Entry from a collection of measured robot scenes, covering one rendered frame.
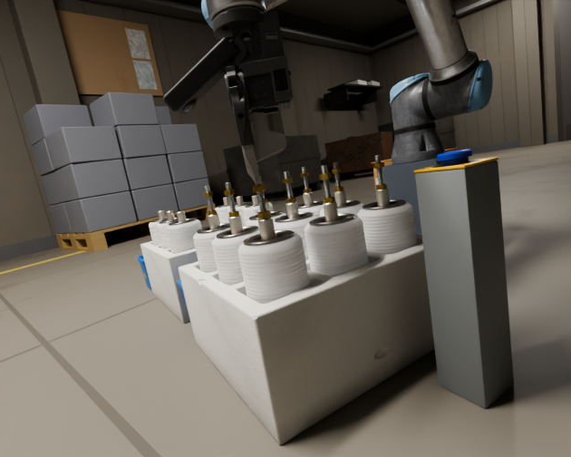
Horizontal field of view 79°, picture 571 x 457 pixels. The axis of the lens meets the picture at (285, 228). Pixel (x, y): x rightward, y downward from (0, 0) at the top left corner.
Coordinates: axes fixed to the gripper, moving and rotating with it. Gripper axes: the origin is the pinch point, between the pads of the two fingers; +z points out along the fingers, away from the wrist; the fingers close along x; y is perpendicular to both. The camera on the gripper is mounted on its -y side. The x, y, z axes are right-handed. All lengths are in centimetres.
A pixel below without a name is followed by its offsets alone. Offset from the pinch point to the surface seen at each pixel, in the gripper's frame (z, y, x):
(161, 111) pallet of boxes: -74, -89, 307
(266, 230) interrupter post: 8.0, 0.5, -1.1
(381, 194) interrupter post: 7.3, 20.9, 10.0
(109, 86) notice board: -113, -143, 336
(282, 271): 13.3, 1.7, -4.7
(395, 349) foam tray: 30.5, 16.8, -0.2
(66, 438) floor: 34.5, -35.9, -0.6
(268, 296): 16.4, -0.7, -4.6
